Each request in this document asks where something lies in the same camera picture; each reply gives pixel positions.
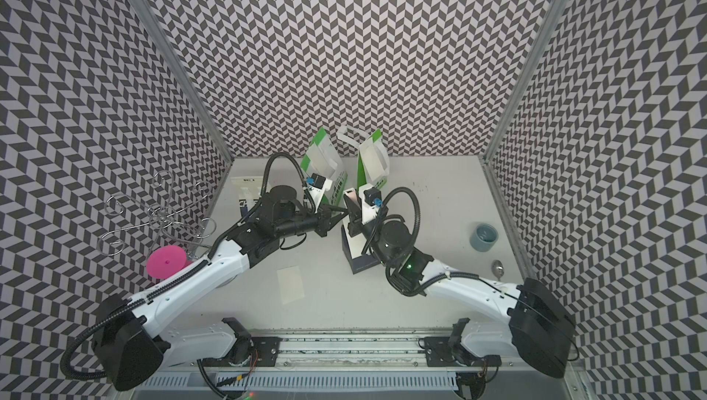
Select green white bag front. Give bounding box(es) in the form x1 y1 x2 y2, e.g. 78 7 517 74
300 127 348 206

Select aluminium corner post right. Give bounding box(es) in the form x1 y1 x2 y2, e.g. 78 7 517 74
482 0 570 164

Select white vented cable duct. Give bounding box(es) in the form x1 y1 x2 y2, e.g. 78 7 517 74
135 372 458 393

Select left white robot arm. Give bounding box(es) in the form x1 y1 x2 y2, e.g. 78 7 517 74
60 168 347 392

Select green white bag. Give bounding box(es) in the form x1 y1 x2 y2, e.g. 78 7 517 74
336 125 390 190
300 127 348 206

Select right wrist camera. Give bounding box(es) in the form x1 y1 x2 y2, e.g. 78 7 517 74
359 184 382 224

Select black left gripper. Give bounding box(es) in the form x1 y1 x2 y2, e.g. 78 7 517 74
276 201 348 239

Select aluminium corner post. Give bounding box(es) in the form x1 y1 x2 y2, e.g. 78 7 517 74
128 0 233 164
482 0 570 164

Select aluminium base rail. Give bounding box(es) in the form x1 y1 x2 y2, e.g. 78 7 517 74
204 324 569 378

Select small pink stapler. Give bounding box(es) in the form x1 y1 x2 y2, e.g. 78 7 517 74
342 188 362 223

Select aluminium corner post left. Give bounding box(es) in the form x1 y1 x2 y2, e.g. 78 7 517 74
128 0 233 164

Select cream receipt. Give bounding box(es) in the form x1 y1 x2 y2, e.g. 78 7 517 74
277 267 306 305
359 137 390 184

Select pink plastic cup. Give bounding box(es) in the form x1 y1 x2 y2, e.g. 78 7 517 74
145 245 191 280

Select grey blue cup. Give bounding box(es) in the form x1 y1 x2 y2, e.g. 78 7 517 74
469 223 499 253

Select silver wire stand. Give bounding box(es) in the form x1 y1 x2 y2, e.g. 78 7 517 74
98 171 217 258

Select metal spoon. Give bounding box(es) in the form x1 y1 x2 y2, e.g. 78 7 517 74
491 259 504 280

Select navy cream Cheerful bag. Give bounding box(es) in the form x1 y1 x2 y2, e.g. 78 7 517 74
230 177 263 216
342 224 381 275

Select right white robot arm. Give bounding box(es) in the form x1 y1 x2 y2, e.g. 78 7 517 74
344 185 580 379

